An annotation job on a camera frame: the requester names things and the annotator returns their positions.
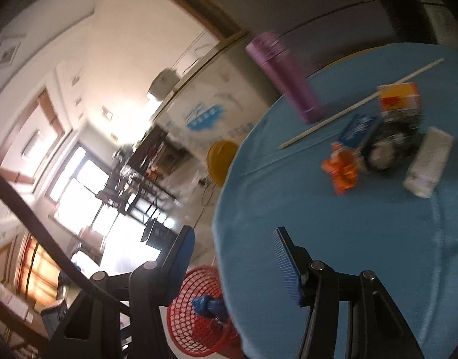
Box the red plastic basket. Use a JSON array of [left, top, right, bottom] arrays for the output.
[[166, 265, 242, 358]]

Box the dark waste bin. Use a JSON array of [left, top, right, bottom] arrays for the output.
[[140, 217, 177, 249]]

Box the blue white small box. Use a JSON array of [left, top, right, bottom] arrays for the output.
[[339, 114, 379, 150]]

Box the black cable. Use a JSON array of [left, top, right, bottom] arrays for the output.
[[0, 165, 132, 313]]

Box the white chest freezer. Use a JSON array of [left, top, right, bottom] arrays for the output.
[[148, 30, 280, 161]]

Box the blue tablecloth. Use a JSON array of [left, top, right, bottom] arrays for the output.
[[211, 42, 458, 359]]

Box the orange white small box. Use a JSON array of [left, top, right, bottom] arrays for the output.
[[377, 82, 420, 113]]

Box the white rice cooker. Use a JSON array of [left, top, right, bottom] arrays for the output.
[[146, 68, 181, 101]]

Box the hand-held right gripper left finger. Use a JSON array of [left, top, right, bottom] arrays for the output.
[[45, 225, 196, 359]]

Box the black plastic bag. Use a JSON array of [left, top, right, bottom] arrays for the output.
[[364, 110, 424, 174]]

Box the yellow electric fan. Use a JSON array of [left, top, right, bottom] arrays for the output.
[[207, 139, 240, 189]]

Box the dark wooden table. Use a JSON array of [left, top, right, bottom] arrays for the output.
[[128, 125, 188, 176]]

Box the blue crumpled wrapper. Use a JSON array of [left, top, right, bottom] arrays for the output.
[[191, 295, 227, 324]]

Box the dark wooden chair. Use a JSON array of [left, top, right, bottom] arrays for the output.
[[96, 165, 181, 225]]

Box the purple thermos bottle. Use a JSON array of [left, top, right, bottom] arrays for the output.
[[245, 32, 324, 125]]

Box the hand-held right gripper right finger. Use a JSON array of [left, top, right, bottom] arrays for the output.
[[273, 226, 426, 359]]

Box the orange snack wrapper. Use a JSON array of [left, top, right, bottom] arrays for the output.
[[321, 142, 364, 196]]

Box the white drinking straw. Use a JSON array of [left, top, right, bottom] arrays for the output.
[[278, 58, 446, 150]]

